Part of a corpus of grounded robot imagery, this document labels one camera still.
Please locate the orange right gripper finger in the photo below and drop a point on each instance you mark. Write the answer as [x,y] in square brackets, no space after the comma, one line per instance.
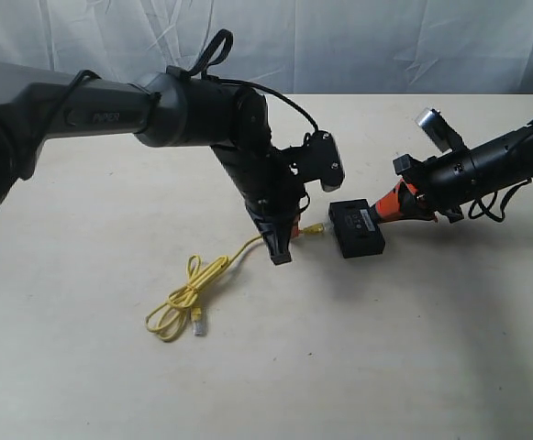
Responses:
[403,202]
[411,170]

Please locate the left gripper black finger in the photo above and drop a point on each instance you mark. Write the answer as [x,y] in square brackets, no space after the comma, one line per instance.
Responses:
[276,235]

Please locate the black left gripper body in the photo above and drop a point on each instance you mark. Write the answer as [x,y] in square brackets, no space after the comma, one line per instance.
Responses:
[271,191]

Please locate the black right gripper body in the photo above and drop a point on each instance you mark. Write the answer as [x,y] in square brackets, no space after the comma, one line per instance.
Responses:
[448,182]

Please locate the small black network box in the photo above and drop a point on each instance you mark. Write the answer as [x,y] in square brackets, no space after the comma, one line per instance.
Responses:
[355,229]

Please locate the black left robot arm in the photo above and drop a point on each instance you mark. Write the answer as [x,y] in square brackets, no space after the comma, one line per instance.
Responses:
[165,111]

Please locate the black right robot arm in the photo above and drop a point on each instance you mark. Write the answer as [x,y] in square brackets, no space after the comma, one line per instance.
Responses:
[503,165]

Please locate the white backdrop cloth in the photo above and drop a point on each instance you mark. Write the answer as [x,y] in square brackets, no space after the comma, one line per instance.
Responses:
[297,47]

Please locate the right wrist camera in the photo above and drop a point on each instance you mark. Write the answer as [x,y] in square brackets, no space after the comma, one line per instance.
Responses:
[442,135]

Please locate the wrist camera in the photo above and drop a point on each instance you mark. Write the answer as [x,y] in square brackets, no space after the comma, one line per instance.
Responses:
[442,135]
[317,160]

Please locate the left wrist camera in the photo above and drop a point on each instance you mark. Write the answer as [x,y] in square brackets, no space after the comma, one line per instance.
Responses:
[317,160]

